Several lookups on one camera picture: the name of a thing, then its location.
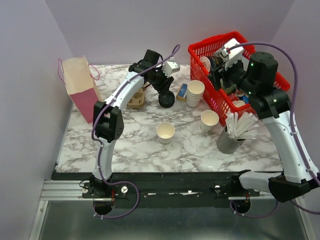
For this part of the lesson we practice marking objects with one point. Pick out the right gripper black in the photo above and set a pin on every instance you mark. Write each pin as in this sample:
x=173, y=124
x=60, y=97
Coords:
x=215, y=75

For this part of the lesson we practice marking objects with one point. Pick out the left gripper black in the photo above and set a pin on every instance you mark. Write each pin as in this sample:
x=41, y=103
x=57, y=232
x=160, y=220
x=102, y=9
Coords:
x=166, y=85

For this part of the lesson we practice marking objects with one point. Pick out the black coffee cup lid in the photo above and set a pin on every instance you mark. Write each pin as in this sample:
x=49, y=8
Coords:
x=167, y=99

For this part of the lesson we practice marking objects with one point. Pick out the white paper cup stack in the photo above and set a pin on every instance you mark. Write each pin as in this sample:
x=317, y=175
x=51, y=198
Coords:
x=194, y=93

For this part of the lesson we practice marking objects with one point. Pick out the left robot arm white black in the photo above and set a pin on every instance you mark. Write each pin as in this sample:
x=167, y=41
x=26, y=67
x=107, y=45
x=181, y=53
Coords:
x=108, y=123

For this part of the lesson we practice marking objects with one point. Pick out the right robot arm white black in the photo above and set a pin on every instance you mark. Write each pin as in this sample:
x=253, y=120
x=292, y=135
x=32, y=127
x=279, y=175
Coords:
x=299, y=175

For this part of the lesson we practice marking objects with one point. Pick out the blue orange sponge pack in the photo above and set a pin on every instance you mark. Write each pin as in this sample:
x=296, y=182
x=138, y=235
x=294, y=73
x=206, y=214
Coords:
x=182, y=93

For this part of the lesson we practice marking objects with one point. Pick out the dark noodle cup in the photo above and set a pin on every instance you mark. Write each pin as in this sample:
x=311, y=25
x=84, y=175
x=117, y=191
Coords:
x=212, y=63

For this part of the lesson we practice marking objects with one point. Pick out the red plastic basket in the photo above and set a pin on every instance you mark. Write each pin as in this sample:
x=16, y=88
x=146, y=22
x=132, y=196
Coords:
x=215, y=100

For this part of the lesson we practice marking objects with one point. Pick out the cardboard cup carrier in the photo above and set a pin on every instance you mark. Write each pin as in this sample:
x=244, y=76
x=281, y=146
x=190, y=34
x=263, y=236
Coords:
x=138, y=100

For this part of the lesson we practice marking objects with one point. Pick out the white wrapped straws bundle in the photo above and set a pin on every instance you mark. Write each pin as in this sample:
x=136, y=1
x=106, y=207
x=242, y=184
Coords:
x=241, y=127

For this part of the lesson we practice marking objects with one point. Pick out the grey metal straw holder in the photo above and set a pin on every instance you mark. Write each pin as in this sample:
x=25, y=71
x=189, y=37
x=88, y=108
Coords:
x=226, y=144

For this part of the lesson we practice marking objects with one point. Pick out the pink paper bag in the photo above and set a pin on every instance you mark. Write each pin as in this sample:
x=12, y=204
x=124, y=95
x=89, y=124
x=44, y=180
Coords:
x=80, y=85

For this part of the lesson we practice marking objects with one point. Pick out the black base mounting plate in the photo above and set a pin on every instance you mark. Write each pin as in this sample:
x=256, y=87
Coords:
x=157, y=182

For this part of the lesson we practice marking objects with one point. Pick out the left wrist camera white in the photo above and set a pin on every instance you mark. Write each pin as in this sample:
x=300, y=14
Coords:
x=170, y=67

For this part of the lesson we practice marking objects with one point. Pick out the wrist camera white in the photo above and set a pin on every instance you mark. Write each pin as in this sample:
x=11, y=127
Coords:
x=170, y=67
x=231, y=56

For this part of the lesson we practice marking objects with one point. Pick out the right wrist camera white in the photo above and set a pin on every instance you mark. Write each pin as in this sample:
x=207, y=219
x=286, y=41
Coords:
x=231, y=56

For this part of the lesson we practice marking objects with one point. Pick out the aluminium rail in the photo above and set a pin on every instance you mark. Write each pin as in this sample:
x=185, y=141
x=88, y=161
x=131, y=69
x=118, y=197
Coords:
x=71, y=190

